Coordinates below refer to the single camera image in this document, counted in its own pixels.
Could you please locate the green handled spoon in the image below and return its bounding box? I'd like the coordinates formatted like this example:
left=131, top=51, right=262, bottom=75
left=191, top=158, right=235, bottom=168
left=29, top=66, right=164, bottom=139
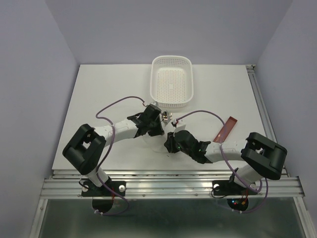
left=161, top=111, right=170, bottom=124

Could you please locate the white paper napkin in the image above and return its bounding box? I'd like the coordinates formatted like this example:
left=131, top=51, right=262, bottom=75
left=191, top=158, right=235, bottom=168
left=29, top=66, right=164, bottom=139
left=142, top=122, right=175, bottom=153

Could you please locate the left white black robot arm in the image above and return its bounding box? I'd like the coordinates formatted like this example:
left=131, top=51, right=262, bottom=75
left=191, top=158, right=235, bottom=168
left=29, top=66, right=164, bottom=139
left=62, top=104, right=164, bottom=197

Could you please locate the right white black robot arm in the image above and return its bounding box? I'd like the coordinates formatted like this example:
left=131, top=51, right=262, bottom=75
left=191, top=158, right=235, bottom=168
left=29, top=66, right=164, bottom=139
left=164, top=130, right=287, bottom=193

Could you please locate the white perforated plastic basket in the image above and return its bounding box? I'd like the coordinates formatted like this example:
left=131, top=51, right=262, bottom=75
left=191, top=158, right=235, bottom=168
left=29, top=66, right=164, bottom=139
left=150, top=56, right=194, bottom=109

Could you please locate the red plastic utensil tray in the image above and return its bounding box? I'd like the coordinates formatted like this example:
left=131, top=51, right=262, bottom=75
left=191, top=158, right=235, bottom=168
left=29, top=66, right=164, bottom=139
left=213, top=117, right=238, bottom=143

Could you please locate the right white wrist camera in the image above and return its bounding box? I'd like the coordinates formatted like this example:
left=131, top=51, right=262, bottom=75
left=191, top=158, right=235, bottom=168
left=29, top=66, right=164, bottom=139
left=171, top=119, right=186, bottom=133

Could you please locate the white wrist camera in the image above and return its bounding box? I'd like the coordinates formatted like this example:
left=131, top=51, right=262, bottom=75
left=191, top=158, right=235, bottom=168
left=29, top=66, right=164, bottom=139
left=171, top=119, right=186, bottom=133
left=150, top=102, right=160, bottom=107

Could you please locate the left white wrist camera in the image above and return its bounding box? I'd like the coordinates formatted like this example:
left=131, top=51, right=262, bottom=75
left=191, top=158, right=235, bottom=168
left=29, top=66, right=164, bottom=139
left=150, top=102, right=160, bottom=107

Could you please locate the aluminium front rail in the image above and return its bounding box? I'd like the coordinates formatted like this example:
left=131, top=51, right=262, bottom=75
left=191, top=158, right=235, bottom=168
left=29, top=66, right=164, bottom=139
left=40, top=170, right=305, bottom=199

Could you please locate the aluminium rail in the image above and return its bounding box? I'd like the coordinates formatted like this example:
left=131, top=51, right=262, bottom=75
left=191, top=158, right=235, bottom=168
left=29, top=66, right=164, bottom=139
left=242, top=65, right=287, bottom=180
left=40, top=170, right=305, bottom=199

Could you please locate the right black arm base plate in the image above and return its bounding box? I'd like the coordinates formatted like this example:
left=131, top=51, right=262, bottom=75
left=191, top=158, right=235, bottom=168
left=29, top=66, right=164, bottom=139
left=211, top=180, right=257, bottom=212

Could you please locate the aluminium right side rail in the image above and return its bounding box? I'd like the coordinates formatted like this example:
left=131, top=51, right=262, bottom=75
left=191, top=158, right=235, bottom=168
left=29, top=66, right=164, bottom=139
left=242, top=65, right=287, bottom=180

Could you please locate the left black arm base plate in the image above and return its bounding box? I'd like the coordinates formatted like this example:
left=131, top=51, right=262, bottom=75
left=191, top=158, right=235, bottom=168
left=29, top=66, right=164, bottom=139
left=78, top=179, right=126, bottom=215

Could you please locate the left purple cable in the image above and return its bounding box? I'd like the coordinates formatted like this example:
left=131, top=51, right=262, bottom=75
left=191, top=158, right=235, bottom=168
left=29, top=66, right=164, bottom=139
left=95, top=96, right=131, bottom=216

